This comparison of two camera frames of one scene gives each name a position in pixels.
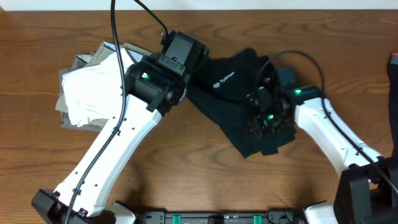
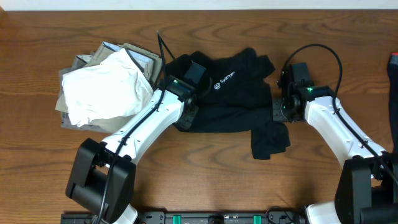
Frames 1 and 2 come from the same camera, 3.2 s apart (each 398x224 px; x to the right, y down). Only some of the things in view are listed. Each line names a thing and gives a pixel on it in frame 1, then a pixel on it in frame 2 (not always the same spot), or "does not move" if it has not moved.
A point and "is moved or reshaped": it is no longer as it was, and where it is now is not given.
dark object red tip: (393, 88) does not move
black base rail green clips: (219, 217) does not move
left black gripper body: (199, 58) -> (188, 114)
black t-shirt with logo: (220, 84) is moved or reshaped
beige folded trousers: (87, 59) does not move
